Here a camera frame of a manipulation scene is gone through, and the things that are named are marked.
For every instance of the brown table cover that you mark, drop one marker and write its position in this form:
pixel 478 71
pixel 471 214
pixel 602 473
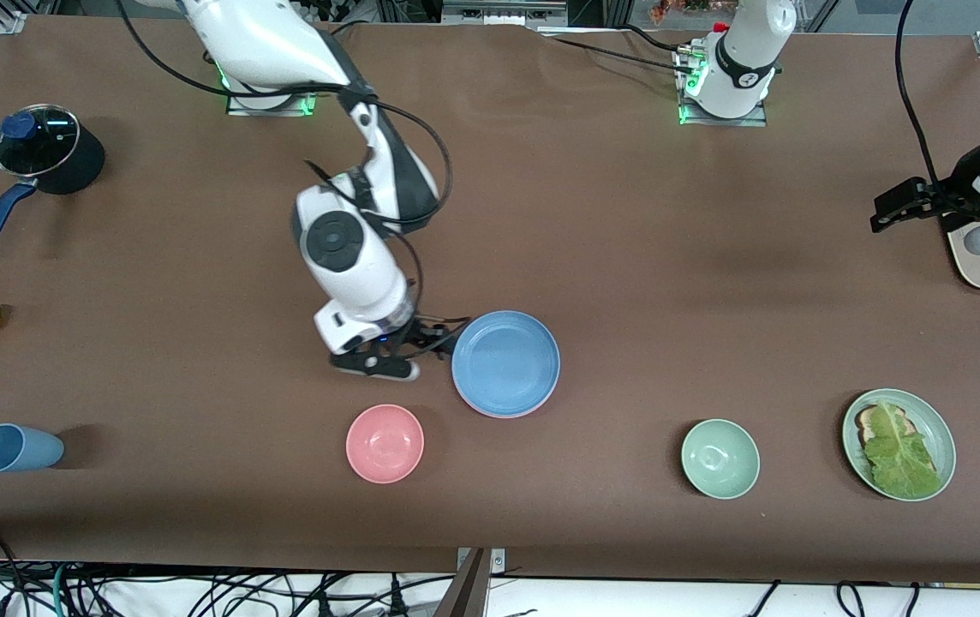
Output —
pixel 627 257

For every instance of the small metal bracket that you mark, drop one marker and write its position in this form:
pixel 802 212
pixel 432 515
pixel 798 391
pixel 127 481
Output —
pixel 498 561

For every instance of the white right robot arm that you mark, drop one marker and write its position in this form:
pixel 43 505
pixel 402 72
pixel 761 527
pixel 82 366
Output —
pixel 344 257

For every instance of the grey metal box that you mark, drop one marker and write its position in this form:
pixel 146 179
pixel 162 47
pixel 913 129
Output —
pixel 498 13

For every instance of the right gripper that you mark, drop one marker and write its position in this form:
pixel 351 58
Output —
pixel 418 332

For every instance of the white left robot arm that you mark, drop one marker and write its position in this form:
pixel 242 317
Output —
pixel 743 51

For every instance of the green lettuce leaf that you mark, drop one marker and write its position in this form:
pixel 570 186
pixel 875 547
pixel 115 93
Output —
pixel 901 454

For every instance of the green bowl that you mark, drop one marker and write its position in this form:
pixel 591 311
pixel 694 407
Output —
pixel 720 459

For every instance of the dark metal bar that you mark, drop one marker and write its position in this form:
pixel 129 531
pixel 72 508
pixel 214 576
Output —
pixel 464 600

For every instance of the blue plate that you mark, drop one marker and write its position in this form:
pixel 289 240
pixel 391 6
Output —
pixel 505 362

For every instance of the pink bowl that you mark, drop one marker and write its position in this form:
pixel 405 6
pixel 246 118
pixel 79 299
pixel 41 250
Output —
pixel 385 444

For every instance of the toast slice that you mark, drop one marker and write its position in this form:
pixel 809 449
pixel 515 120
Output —
pixel 869 420

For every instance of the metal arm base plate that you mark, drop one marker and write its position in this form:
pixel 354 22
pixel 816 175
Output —
pixel 271 110
pixel 755 122

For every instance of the blue cup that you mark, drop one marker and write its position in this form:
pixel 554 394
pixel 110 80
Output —
pixel 19 448

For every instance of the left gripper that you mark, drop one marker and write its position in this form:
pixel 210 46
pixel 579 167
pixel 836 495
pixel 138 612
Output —
pixel 941 199

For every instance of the green plate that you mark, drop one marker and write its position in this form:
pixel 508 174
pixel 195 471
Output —
pixel 940 433

